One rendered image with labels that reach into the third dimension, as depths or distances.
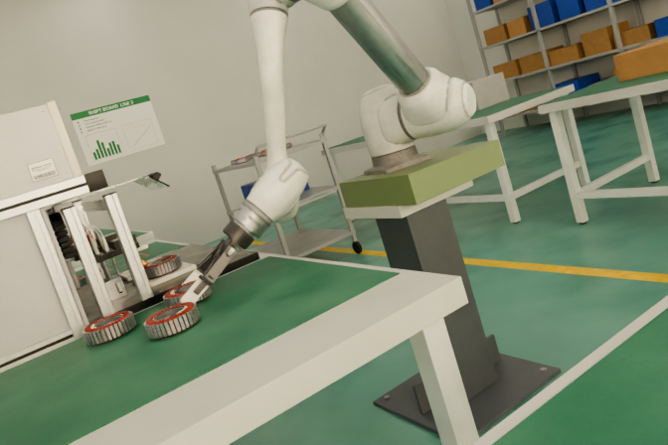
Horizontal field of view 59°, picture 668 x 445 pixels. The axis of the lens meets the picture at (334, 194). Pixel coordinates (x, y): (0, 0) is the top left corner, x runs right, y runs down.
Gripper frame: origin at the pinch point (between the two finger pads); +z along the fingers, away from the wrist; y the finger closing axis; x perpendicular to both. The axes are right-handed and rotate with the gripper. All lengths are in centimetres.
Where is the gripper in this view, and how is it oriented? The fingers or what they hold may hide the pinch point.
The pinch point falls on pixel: (188, 293)
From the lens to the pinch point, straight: 149.0
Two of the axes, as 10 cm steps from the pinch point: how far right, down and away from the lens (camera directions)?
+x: 7.1, 6.6, 2.5
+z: -6.4, 7.5, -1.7
